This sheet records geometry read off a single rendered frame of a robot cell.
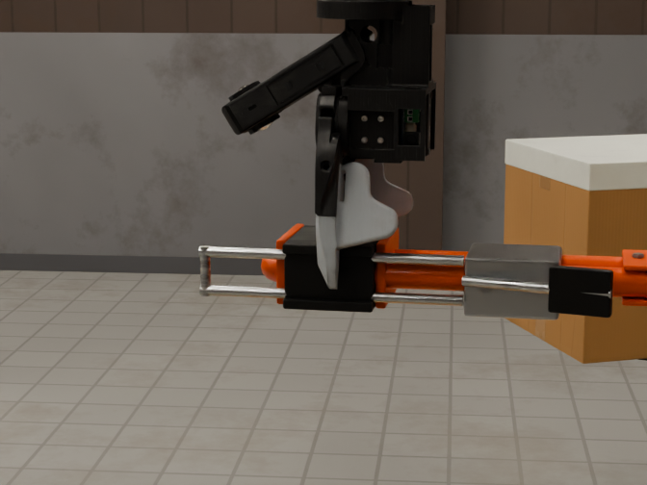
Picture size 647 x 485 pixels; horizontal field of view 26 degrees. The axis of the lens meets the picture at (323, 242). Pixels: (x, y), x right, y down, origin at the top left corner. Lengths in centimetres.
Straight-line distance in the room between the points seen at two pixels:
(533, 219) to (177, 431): 171
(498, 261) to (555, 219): 186
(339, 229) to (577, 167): 179
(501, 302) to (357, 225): 12
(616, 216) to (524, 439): 161
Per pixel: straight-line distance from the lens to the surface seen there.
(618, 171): 277
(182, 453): 414
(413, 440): 424
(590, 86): 628
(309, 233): 108
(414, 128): 105
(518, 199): 305
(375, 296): 104
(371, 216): 102
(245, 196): 638
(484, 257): 104
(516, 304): 104
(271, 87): 105
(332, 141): 101
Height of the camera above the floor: 139
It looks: 11 degrees down
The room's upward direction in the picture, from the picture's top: straight up
